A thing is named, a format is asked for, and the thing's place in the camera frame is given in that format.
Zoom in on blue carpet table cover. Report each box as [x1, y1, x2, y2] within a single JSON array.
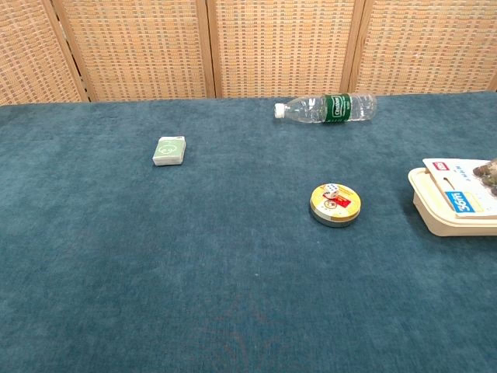
[[0, 91, 497, 373]]

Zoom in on green playing card box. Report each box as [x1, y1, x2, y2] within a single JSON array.
[[151, 135, 186, 167]]

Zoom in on round yellow tin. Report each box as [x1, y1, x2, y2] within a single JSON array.
[[309, 183, 362, 228]]

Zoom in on clear plastic bottle green label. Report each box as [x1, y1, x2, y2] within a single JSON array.
[[273, 92, 377, 125]]

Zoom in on woven bamboo folding screen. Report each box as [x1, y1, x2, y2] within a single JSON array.
[[0, 0, 497, 106]]

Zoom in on cream flat box package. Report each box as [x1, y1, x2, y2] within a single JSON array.
[[407, 159, 497, 238]]

